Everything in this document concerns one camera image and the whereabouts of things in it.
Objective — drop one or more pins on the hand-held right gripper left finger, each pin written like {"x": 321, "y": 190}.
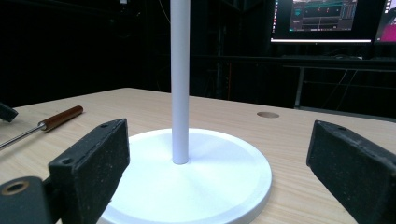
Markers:
{"x": 90, "y": 165}

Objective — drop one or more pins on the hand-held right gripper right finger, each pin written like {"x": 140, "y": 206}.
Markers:
{"x": 355, "y": 174}

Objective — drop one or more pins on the white pole stand round base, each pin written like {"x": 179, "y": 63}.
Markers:
{"x": 199, "y": 183}

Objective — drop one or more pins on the round wooden table hole cover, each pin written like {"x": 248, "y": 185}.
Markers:
{"x": 268, "y": 114}

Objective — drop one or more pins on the computer monitor pink screen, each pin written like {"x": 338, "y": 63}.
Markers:
{"x": 387, "y": 21}

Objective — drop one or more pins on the wide computer monitor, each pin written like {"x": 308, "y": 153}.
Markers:
{"x": 322, "y": 18}

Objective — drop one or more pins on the dark metal frame desk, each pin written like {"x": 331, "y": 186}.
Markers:
{"x": 342, "y": 62}

